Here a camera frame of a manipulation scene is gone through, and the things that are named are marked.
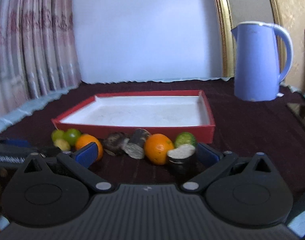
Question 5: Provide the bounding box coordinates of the gold framed headboard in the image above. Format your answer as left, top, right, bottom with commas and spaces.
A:
214, 0, 305, 92

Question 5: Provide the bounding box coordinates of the small yellow fruit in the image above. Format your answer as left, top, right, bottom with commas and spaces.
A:
54, 139, 71, 151

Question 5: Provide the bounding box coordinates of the pink patterned curtain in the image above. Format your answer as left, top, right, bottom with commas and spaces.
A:
0, 0, 81, 116

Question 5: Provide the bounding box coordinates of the red shallow box tray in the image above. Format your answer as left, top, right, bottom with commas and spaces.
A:
52, 90, 215, 144

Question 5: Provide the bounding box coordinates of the orange tangerine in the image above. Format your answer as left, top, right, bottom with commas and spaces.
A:
75, 134, 104, 161
144, 134, 175, 165

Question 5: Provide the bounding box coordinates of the dark brown mangosteen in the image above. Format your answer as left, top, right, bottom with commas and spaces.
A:
103, 132, 129, 156

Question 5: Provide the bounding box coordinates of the green cucumber piece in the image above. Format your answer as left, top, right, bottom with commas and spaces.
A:
174, 132, 197, 148

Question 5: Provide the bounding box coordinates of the dark maroon striped cloth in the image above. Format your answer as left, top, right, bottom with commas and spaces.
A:
1, 80, 305, 198

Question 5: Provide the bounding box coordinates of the blue electric kettle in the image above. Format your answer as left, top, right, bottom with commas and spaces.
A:
231, 21, 293, 102

